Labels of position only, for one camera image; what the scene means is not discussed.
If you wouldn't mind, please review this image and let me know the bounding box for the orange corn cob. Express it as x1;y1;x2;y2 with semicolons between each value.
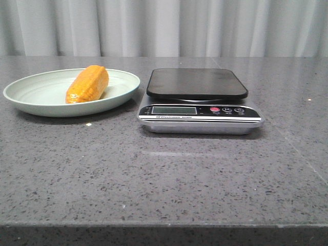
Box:
66;65;109;104

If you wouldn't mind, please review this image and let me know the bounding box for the silver black kitchen scale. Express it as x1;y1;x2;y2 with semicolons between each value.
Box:
137;68;264;135

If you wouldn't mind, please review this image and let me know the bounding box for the pale green round plate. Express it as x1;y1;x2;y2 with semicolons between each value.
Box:
3;68;140;117

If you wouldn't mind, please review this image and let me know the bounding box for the grey pleated curtain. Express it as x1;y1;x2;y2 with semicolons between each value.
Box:
1;1;327;57

